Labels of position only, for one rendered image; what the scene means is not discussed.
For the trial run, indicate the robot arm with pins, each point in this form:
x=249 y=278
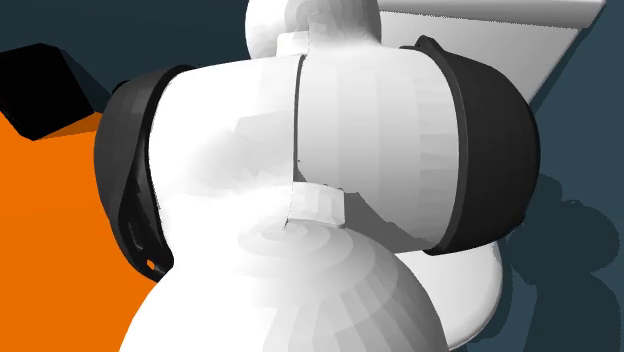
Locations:
x=370 y=146

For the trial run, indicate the black block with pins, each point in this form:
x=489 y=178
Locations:
x=39 y=88

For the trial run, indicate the orange robot stand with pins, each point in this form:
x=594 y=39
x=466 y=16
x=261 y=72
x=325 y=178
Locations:
x=48 y=234

